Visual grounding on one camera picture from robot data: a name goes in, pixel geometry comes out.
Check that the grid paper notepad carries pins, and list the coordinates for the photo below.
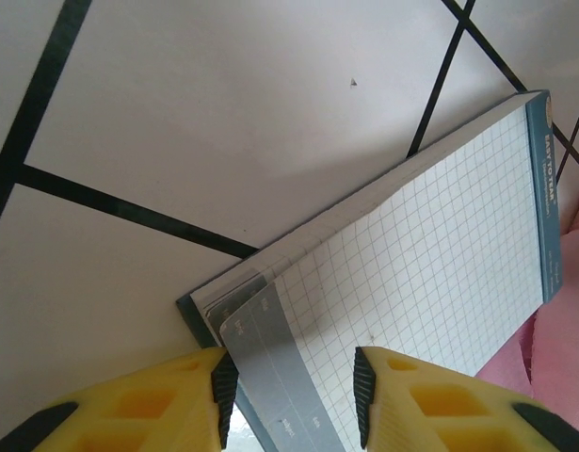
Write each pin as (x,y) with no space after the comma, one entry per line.
(435,235)

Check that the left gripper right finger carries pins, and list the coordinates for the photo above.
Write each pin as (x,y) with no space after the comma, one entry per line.
(458,414)

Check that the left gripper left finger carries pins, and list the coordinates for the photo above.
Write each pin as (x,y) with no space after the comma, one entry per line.
(129,414)

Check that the pink backpack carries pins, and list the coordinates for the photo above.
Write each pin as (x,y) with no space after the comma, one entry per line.
(567,329)

